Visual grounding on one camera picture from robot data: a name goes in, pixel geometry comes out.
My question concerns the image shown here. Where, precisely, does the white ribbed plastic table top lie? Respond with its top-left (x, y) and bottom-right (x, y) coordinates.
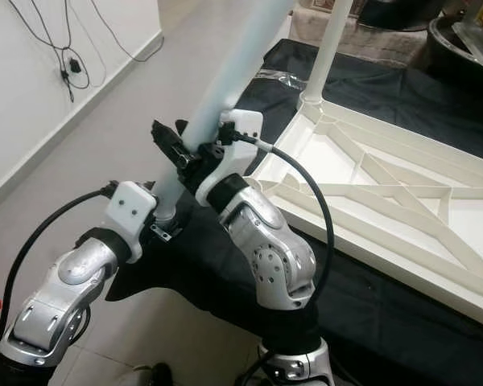
top-left (254, 96), bottom-right (483, 329)

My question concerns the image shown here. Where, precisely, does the crumpled clear plastic film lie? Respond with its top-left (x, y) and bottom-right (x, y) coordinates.
top-left (262, 71), bottom-right (311, 88)

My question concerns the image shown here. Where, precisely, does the dark left robot foot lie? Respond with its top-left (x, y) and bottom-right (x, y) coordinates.
top-left (113, 363), bottom-right (174, 386)

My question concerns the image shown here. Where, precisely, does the beige cloth covered bench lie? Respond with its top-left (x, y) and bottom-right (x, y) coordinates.
top-left (290, 8), bottom-right (436, 69)

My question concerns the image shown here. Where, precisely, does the black tablecloth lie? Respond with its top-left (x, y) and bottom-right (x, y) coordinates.
top-left (109, 39), bottom-right (483, 386)

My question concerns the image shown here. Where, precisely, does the black bag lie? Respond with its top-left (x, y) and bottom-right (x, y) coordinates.
top-left (358, 0), bottom-right (448, 31)

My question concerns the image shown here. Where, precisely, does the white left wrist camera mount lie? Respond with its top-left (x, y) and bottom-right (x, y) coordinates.
top-left (105, 181), bottom-right (158, 262)

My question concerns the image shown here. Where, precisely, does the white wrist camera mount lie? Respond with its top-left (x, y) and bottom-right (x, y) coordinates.
top-left (105, 181), bottom-right (158, 262)
top-left (196, 109), bottom-right (265, 206)

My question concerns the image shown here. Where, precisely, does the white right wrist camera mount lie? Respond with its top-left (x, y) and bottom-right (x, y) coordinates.
top-left (196, 109), bottom-right (265, 206)

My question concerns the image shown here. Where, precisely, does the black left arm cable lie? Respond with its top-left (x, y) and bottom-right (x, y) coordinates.
top-left (0, 185), bottom-right (118, 355)

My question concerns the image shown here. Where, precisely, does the thin hanging cable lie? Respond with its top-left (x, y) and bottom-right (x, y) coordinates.
top-left (8, 0), bottom-right (81, 97)
top-left (44, 0), bottom-right (91, 89)

